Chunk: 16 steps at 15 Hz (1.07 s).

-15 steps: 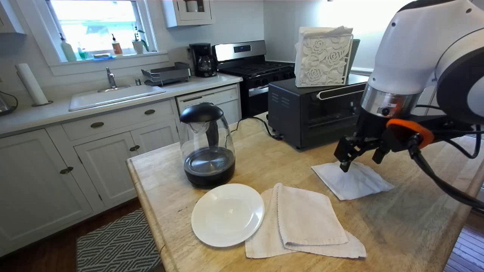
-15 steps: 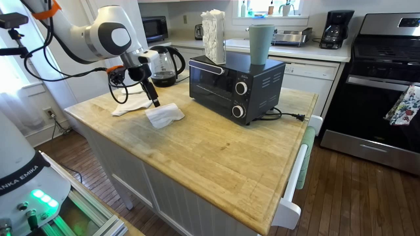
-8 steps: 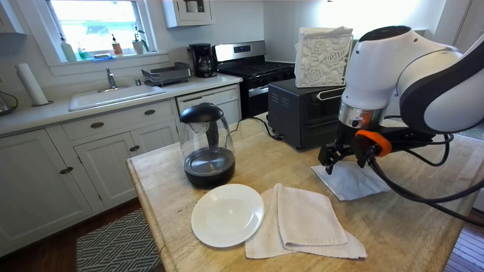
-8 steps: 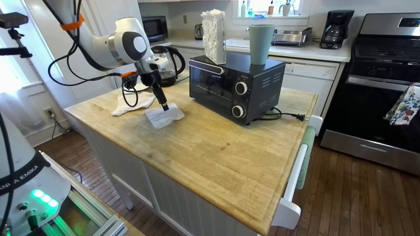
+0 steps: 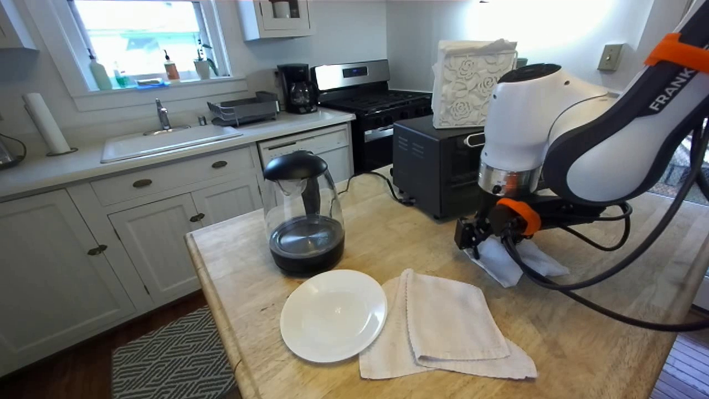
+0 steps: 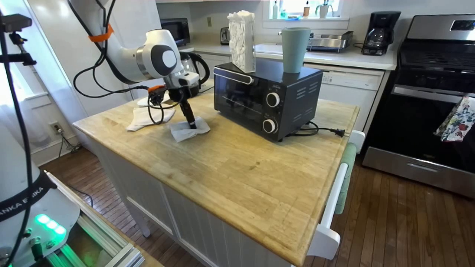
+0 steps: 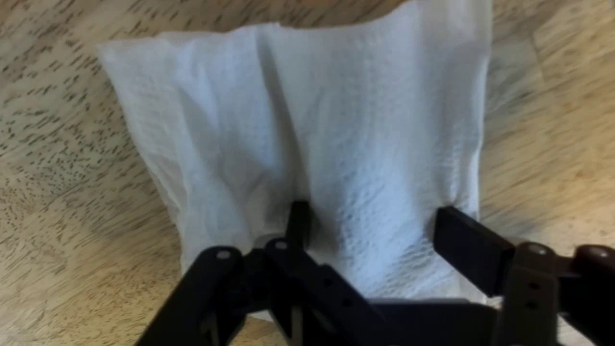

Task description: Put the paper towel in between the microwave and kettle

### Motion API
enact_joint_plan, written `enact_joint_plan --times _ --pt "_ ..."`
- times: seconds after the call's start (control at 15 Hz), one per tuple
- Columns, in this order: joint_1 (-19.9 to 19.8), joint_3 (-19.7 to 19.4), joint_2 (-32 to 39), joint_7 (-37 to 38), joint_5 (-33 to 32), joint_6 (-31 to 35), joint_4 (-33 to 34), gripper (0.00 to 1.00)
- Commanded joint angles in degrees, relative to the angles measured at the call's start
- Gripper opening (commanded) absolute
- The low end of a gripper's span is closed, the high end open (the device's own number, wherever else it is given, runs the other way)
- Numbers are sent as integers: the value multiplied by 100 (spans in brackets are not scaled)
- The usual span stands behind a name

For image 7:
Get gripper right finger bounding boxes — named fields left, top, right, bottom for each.
left=433, top=206, right=615, bottom=346

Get white paper towel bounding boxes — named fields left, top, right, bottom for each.
left=98, top=0, right=493, bottom=321

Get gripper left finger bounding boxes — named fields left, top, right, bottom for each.
left=136, top=200, right=385, bottom=346

